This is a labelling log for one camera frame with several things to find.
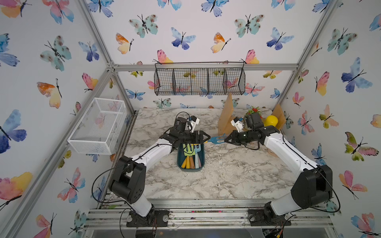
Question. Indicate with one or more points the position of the teal claw rake yellow handle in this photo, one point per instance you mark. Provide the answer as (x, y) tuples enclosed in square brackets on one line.
[(188, 164)]

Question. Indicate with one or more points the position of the teal plastic storage box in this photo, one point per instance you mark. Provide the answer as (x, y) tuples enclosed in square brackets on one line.
[(181, 158)]

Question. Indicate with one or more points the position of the yellow jar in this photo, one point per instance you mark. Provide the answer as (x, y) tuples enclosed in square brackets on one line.
[(271, 121)]

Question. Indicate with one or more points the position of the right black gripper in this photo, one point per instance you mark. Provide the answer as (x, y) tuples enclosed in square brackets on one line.
[(234, 139)]

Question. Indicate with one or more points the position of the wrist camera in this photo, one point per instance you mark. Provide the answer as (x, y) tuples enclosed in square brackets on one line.
[(238, 123), (193, 122)]

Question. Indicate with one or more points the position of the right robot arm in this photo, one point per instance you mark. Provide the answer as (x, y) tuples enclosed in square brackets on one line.
[(313, 184)]

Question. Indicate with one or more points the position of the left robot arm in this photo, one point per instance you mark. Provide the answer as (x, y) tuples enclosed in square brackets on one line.
[(128, 178)]

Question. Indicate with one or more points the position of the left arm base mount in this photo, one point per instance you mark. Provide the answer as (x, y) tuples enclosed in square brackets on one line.
[(155, 218)]

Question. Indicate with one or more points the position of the potted red flower plant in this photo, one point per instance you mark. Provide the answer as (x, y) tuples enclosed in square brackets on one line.
[(254, 110)]

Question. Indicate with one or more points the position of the white mesh wall basket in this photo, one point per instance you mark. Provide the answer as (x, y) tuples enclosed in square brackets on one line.
[(98, 129)]

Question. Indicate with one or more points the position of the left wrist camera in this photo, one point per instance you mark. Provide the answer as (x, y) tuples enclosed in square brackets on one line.
[(193, 122)]

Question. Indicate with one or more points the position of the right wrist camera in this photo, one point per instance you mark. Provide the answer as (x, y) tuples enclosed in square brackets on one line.
[(238, 123)]

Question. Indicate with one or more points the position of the black wire wall basket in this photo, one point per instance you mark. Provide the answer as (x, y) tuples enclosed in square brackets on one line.
[(205, 79)]

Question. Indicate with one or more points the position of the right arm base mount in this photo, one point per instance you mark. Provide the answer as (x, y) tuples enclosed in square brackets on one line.
[(264, 217)]

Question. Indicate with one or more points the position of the wooden shelf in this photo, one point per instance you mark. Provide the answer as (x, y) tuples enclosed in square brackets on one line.
[(224, 123)]

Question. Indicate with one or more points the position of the green fork wooden handle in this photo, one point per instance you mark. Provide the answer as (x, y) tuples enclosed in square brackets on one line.
[(188, 150)]

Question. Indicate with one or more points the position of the light blue rake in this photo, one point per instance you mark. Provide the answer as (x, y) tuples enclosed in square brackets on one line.
[(197, 149)]

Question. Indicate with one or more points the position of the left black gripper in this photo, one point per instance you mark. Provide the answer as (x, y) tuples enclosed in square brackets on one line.
[(199, 140)]

